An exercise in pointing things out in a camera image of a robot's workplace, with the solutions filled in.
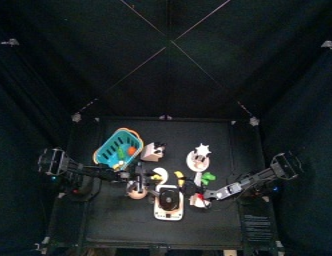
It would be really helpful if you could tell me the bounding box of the wooden block with cow toy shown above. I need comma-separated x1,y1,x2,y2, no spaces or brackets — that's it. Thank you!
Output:
141,142,169,163

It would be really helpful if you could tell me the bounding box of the teal basket with orange rim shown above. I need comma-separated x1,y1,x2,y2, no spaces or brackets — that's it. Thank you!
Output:
91,127,145,171

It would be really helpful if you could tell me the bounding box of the green toy leafy vegetable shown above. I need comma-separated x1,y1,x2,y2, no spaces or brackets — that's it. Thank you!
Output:
201,171,217,186

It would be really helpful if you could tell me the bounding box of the peach toy squash half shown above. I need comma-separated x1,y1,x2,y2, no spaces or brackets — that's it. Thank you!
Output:
125,181,150,201

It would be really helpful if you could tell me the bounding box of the pink and white toy paddle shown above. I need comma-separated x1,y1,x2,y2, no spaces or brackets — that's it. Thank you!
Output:
185,150,211,188

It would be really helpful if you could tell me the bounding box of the red and white toy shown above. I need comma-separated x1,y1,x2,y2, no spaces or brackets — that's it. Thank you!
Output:
189,192,213,210

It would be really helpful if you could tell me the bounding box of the white star-shaped toy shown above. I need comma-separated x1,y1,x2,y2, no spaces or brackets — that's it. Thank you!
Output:
194,142,213,158

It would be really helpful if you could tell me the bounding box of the yellow toy banana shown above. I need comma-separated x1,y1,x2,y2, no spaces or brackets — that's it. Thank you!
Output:
173,170,187,188

